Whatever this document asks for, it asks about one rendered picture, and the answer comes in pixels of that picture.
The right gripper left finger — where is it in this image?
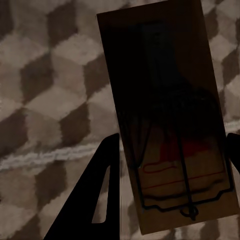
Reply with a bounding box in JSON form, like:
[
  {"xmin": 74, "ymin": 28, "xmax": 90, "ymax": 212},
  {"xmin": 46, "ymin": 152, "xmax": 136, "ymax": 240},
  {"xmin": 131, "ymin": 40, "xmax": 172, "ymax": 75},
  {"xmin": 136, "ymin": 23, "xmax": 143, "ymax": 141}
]
[{"xmin": 43, "ymin": 133, "xmax": 120, "ymax": 240}]

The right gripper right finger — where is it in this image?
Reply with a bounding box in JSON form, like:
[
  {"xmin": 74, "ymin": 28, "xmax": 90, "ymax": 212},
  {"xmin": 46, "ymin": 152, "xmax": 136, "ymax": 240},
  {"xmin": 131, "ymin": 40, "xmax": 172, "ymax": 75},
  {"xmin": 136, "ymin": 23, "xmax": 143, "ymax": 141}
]
[{"xmin": 227, "ymin": 133, "xmax": 240, "ymax": 173}]

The mousetrap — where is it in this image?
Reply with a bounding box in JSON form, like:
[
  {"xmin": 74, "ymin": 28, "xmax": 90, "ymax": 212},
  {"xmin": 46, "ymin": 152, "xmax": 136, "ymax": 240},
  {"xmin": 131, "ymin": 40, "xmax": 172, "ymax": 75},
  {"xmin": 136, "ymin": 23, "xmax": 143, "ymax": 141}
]
[{"xmin": 97, "ymin": 0, "xmax": 240, "ymax": 235}]

